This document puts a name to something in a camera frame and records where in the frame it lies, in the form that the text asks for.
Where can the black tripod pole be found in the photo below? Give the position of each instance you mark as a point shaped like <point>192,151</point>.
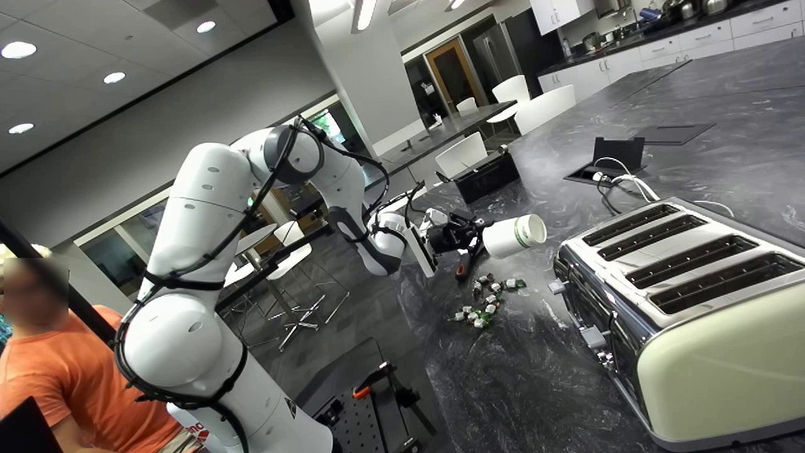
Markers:
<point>51,280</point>

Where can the black open table box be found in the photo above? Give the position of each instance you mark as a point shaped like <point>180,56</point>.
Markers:
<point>487,176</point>

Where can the round ceiling light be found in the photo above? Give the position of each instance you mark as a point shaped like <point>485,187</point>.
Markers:
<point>204,26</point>
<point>115,75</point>
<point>18,47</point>
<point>22,128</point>

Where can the white plastic cup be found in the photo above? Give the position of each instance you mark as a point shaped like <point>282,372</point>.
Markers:
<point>515,235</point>

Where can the small dark cafe table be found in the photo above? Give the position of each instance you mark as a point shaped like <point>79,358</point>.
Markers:
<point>256,253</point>

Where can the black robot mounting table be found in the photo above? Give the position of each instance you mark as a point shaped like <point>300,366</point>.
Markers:
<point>360,424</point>

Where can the person in orange shirt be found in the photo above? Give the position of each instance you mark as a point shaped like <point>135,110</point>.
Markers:
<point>58,386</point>

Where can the white power plug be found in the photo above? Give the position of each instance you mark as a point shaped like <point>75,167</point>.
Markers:
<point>598,176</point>

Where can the small wrapped candy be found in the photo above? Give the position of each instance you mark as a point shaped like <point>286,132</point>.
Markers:
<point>490,308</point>
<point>513,285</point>
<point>495,288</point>
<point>470,313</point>
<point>458,315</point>
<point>490,297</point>
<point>520,283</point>
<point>479,323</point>

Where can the cream and chrome toaster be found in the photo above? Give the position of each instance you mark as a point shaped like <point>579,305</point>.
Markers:
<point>720,368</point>

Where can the black screen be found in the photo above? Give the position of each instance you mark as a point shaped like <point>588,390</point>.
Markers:
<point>26,430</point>

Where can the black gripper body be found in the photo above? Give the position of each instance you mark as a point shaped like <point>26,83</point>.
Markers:
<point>452,231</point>

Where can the wood framed glass door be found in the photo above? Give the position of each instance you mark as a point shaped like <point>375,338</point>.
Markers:
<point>453,75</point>

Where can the white chair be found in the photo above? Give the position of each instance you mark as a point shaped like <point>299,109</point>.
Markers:
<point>510,89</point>
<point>544,105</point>
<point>462,154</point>
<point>291,260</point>

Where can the black pop-up power outlet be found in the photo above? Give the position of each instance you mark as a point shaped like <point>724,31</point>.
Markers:
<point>617,151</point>

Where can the white kitchen counter cabinets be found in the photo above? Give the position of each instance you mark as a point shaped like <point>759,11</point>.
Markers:
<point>671,46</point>

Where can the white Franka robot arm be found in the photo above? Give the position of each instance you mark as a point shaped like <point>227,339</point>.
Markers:
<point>186,353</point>

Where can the black clamp orange grip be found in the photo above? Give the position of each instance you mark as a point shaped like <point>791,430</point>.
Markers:
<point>373,381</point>

